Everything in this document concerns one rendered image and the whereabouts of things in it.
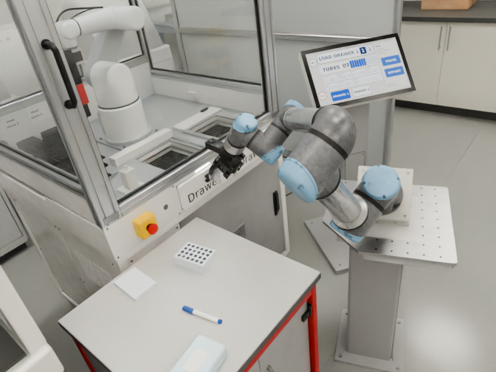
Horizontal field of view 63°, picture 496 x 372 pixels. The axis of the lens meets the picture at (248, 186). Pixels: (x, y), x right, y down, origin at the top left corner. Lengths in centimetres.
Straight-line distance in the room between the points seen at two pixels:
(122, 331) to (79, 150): 55
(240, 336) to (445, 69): 342
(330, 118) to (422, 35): 323
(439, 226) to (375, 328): 57
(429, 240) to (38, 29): 134
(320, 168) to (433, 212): 78
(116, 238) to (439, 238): 111
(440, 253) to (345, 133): 65
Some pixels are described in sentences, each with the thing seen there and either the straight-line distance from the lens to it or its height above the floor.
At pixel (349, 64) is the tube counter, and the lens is 210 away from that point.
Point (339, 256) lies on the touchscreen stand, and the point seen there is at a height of 4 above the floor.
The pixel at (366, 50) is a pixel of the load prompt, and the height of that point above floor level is 115.
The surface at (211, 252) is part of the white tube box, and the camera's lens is 142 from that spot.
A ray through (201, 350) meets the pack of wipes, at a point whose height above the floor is 81.
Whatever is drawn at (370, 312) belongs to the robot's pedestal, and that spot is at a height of 32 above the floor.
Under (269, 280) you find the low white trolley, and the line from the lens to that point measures 134.
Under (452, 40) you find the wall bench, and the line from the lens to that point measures 411.
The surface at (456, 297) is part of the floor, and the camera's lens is 242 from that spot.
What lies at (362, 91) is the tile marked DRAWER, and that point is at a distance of 207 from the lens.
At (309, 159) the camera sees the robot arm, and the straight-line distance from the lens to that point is 94.
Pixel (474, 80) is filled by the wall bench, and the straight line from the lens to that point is 416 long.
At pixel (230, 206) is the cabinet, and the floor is 66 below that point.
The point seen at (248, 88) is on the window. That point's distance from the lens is 179.
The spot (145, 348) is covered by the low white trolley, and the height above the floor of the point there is 76.
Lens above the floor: 172
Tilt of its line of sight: 32 degrees down
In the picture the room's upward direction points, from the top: 8 degrees counter-clockwise
